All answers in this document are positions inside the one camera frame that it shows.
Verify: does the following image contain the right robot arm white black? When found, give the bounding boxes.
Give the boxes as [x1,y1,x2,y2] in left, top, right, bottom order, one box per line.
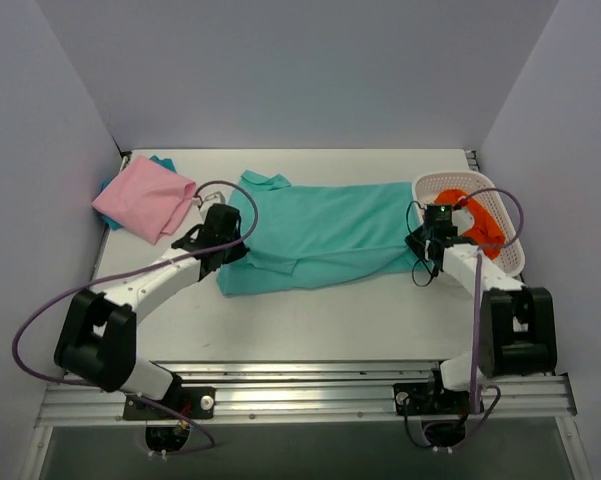
[405,204,557,413]

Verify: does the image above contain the teal t-shirt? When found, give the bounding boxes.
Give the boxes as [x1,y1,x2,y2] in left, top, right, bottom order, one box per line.
[217,170,422,296]

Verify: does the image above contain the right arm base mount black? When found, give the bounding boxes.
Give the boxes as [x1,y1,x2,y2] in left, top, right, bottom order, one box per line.
[392,383,470,417]

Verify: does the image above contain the black thin cable loop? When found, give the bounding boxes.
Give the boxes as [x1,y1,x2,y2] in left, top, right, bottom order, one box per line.
[404,199,444,289]

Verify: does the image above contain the white perforated plastic basket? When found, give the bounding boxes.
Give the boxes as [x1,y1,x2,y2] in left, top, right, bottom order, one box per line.
[412,170,525,277]

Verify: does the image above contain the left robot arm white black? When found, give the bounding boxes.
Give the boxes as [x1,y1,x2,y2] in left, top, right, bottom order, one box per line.
[54,203,248,419]

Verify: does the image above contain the pink folded t-shirt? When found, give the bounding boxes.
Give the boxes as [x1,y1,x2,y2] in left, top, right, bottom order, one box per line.
[91,156,198,247]

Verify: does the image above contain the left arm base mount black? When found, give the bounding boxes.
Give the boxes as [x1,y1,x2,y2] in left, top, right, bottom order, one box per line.
[122,386,216,421]

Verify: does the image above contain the orange crumpled t-shirt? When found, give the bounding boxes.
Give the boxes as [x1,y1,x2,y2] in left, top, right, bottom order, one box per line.
[458,198,506,260]

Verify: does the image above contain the aluminium rail frame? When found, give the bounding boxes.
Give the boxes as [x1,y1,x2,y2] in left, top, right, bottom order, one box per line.
[19,149,591,480]

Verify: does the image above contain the teal folded t-shirt underneath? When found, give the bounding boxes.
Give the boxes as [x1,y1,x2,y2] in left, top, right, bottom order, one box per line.
[99,155,179,232]

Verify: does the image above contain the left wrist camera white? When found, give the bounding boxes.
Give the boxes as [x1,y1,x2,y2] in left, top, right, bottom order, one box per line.
[192,191,226,211]

